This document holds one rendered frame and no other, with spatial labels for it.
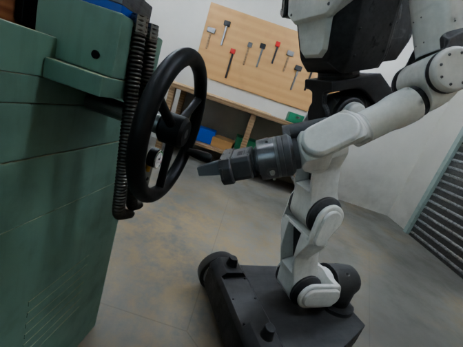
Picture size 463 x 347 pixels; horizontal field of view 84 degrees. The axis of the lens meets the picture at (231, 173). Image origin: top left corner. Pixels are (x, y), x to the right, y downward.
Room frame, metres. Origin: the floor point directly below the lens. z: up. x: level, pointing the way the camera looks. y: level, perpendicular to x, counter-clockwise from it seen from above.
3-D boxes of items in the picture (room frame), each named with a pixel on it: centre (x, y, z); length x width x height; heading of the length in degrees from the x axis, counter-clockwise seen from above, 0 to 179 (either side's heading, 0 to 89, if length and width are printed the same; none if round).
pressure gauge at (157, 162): (0.75, 0.24, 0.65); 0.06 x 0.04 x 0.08; 176
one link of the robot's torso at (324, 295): (0.97, -0.46, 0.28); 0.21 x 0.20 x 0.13; 116
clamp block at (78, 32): (0.47, 0.28, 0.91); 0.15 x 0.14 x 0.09; 176
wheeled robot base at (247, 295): (0.96, -0.43, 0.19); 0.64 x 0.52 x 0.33; 116
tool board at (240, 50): (3.74, -0.04, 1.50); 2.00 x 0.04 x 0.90; 91
